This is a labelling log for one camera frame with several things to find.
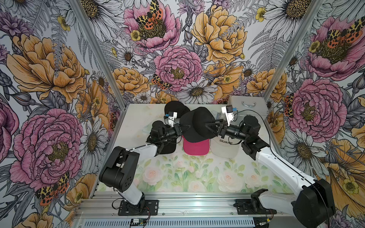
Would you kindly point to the floral table mat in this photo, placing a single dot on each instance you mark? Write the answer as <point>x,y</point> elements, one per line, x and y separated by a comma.
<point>180,172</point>

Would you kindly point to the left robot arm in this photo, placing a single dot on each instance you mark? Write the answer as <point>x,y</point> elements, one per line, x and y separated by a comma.
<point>119,170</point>

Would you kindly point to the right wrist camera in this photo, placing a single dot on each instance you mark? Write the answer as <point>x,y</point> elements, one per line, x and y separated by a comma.
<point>229,111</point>

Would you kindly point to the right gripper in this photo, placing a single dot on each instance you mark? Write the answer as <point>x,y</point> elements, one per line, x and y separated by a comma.
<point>220,124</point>

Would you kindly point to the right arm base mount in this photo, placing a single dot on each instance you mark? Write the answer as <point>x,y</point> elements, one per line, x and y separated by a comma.
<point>252,205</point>

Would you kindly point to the silver first aid case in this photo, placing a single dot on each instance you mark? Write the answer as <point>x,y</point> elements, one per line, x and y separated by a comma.
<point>253,106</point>

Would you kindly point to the pink cap back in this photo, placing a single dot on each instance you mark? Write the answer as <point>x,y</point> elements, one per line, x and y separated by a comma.
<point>196,148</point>

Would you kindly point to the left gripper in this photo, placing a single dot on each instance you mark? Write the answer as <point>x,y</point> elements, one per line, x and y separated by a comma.
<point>178,129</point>

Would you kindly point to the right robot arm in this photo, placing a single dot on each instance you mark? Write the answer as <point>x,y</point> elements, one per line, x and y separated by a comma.
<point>311,203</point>

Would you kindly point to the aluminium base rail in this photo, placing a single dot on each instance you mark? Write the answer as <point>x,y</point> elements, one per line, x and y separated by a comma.
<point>178,210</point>

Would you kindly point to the white Colorado cap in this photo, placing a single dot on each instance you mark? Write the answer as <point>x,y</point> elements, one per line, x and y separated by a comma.
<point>225,147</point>

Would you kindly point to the black cap with white logo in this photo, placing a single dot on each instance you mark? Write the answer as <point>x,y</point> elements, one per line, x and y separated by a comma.
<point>168,147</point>

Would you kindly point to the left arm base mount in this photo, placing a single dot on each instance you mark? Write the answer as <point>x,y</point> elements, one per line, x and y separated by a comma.
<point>144,208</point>

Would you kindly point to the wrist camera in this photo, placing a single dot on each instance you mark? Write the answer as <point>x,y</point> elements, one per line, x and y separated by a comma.
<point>229,111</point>
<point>170,118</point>

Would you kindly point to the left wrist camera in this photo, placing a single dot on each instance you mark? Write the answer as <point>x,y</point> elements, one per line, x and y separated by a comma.
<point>170,118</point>

